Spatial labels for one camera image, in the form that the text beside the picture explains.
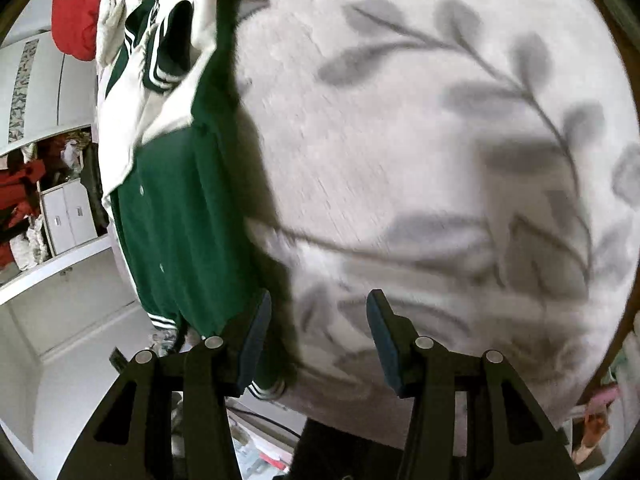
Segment white wardrobe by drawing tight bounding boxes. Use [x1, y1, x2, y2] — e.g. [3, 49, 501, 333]
[0, 30, 151, 461]

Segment small white drawer cabinet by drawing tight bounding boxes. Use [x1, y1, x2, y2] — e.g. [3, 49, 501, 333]
[40, 180, 99, 256]

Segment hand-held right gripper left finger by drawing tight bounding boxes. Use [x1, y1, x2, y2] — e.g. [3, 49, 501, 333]
[57, 289, 273, 480]

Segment black cable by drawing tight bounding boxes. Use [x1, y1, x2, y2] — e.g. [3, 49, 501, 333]
[227, 405, 302, 442]

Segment red cloth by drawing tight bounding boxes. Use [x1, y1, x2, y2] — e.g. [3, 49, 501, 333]
[51, 0, 122, 62]

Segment pink item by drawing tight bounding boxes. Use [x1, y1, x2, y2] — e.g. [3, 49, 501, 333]
[574, 380, 622, 467]

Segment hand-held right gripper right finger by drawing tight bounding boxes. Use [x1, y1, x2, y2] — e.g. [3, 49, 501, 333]
[366, 289, 582, 480]

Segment cream fluffy cloth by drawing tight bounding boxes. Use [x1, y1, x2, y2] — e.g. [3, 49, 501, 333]
[97, 0, 167, 67]

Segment green and white varsity jacket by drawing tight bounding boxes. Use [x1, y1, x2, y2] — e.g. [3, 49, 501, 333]
[95, 0, 302, 402]

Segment dark box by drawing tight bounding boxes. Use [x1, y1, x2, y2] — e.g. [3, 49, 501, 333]
[289, 417, 407, 480]

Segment red clothes in wardrobe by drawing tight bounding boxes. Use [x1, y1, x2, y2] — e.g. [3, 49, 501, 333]
[0, 160, 42, 268]

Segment white grey floral blanket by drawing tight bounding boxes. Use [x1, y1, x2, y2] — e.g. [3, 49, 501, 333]
[215, 0, 640, 453]

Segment dark hanging cloth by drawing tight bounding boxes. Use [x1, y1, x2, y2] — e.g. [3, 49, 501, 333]
[80, 142, 110, 233]

